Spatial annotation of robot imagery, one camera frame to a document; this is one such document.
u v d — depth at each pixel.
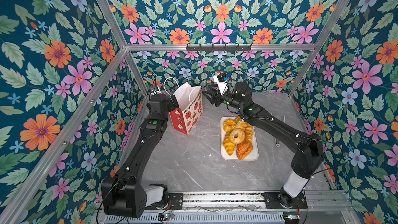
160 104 0.57
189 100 0.78
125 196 0.39
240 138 0.86
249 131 0.94
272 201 0.73
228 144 0.88
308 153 0.45
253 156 0.89
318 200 0.75
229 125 0.97
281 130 0.51
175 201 0.74
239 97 0.58
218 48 0.93
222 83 0.62
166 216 0.70
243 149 0.86
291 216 0.71
